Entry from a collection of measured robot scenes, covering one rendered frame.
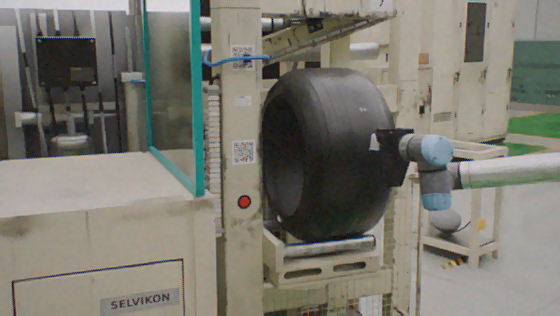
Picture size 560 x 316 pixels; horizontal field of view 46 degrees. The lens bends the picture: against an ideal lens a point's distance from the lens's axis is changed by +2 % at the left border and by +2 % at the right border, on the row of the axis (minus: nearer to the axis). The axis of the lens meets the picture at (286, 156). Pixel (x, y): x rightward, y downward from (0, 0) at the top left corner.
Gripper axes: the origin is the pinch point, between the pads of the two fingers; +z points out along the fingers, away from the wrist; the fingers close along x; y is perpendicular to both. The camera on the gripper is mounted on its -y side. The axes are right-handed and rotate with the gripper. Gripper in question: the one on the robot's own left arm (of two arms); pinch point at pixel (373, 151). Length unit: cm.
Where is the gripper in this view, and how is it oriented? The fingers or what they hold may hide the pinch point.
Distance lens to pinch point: 196.2
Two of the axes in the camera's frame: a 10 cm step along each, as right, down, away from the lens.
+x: -9.3, 0.6, -3.6
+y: -0.3, -10.0, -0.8
